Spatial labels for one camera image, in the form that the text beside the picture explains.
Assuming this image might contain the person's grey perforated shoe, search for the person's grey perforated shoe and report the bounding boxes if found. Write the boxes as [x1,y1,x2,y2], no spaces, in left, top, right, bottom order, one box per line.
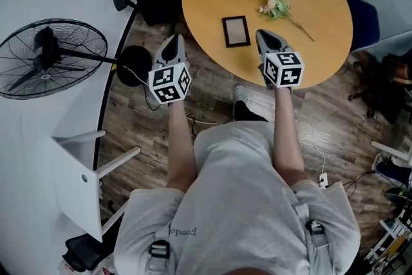
[232,83,249,104]

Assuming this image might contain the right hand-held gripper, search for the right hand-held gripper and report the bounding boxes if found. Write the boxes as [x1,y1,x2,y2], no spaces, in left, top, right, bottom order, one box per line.
[256,29,305,94]

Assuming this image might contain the white power strip cable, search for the white power strip cable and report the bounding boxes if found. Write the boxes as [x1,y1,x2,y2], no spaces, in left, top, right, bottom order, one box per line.
[308,140,326,175]

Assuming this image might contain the person's grey shirt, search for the person's grey shirt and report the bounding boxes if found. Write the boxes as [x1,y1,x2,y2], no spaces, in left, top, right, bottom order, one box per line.
[114,120,361,275]

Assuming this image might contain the round wooden table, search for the round wooden table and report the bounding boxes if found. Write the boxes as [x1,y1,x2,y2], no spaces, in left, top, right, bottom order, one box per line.
[182,0,354,90]

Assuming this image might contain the black standing fan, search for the black standing fan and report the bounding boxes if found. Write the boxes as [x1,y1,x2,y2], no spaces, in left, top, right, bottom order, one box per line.
[0,18,153,100]

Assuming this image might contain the person's right forearm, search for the person's right forearm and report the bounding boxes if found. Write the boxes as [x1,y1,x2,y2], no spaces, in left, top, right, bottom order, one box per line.
[272,86,309,187]

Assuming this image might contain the blue chair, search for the blue chair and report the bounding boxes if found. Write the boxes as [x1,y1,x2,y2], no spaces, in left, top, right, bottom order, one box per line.
[346,0,381,54]

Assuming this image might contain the artificial flower sprig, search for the artificial flower sprig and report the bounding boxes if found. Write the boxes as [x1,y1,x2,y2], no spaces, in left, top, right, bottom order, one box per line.
[258,0,315,43]

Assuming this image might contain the black mesh office chair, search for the black mesh office chair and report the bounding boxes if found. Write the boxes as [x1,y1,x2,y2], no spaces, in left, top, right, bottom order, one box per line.
[348,53,412,125]

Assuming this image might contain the grey strap with buckle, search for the grey strap with buckle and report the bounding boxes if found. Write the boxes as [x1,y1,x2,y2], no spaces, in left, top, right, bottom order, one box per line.
[291,199,329,255]
[146,240,171,275]

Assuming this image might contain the person's black trousers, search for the person's black trousers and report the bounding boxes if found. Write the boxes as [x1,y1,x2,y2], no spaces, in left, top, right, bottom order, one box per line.
[233,99,270,122]

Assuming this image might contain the person's left forearm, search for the person's left forearm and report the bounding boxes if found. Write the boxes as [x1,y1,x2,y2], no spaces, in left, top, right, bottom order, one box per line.
[165,100,197,194]

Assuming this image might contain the white side table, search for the white side table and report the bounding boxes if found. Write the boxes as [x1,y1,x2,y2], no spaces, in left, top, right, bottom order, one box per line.
[51,129,142,243]

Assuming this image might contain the black swivel chair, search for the black swivel chair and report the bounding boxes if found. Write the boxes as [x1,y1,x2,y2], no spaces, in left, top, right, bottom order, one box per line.
[61,228,113,273]

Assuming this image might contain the black picture frame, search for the black picture frame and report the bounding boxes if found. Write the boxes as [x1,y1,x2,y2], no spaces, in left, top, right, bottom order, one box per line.
[221,15,252,49]

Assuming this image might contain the white storage rack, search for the white storage rack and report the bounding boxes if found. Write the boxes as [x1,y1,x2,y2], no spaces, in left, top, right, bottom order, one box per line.
[363,202,412,275]

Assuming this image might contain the white fan cable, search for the white fan cable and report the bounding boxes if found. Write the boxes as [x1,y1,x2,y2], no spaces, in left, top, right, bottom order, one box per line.
[112,63,223,126]

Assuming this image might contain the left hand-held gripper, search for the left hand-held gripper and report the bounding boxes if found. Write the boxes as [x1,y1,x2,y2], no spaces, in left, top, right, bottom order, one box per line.
[148,33,192,106]

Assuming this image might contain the black floor cable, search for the black floor cable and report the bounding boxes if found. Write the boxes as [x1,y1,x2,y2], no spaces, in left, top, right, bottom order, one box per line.
[185,113,223,139]

